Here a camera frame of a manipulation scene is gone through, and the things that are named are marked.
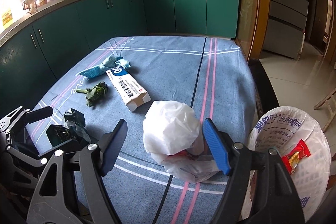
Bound dark green wrapper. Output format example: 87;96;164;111
46;109;91;147

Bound white plastic bag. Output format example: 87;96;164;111
143;101;219;183

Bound white toothpaste box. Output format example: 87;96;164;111
106;65;151;112

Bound light blue knotted cloth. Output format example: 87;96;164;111
77;55;131;79

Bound green kitchen base cabinets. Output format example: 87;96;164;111
1;0;240;115

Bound white lined trash bin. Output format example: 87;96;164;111
247;106;331;221

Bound red snack wrapper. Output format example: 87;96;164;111
281;139;311;174

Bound blue striped tablecloth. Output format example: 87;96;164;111
27;36;255;223

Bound wooden stool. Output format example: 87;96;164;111
314;88;336;132

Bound grey refrigerator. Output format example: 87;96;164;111
263;0;309;59

